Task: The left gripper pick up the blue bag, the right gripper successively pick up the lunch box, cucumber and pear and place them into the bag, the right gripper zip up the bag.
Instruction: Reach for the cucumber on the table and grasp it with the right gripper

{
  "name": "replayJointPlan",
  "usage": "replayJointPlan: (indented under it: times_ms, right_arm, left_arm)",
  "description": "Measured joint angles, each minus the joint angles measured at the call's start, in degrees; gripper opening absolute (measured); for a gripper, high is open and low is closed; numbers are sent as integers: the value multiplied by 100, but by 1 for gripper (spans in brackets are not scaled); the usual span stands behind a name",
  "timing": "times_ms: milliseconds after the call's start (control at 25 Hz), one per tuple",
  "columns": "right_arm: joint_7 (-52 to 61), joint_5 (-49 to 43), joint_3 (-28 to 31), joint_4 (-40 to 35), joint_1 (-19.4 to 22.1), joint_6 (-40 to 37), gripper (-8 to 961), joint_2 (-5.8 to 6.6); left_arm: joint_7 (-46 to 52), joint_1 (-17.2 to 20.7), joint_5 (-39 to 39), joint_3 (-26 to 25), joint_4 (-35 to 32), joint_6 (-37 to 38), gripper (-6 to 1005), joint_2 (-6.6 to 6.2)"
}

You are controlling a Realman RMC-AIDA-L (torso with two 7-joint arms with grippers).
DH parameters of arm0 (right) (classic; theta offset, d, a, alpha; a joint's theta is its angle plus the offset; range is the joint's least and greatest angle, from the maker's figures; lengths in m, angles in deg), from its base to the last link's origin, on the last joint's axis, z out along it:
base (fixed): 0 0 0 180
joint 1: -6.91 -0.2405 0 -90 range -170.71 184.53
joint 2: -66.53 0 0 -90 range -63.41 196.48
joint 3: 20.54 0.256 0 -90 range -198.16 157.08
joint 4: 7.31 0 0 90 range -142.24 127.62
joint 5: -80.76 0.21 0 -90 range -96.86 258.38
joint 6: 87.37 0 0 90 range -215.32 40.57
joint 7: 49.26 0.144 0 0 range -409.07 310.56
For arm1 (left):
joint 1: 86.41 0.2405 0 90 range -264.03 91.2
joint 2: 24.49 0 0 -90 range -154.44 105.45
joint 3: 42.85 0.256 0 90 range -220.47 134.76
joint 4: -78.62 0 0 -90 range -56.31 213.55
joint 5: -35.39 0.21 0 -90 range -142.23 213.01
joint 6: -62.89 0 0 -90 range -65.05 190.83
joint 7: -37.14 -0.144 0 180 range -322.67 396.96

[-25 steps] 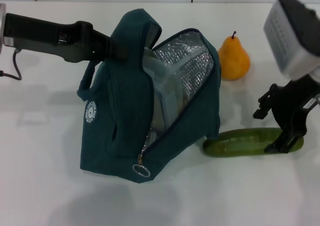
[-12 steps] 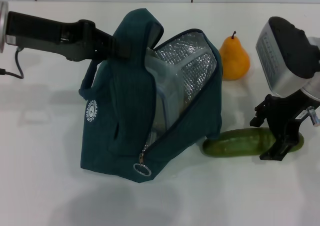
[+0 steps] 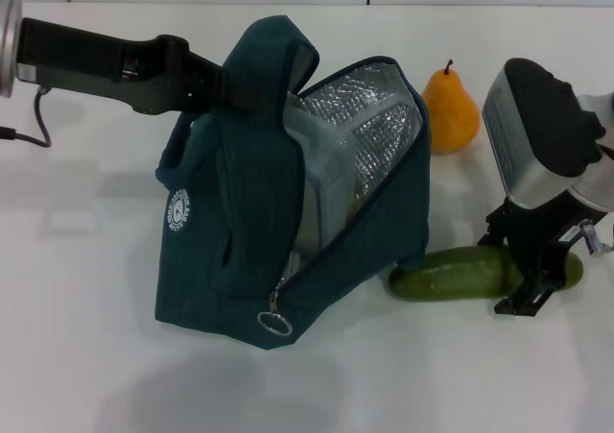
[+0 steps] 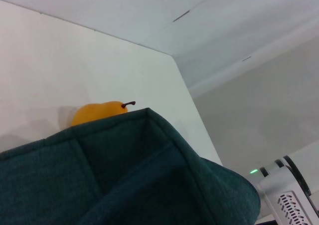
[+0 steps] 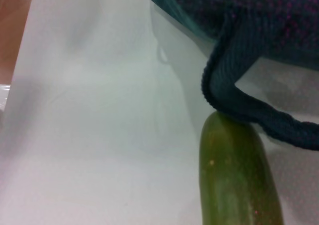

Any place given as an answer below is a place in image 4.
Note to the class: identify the dark teal insulated lunch bag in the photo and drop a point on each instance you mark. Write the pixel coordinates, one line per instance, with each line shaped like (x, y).
(124, 180)

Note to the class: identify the yellow orange pear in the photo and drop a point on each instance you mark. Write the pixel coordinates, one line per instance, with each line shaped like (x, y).
(97, 114)

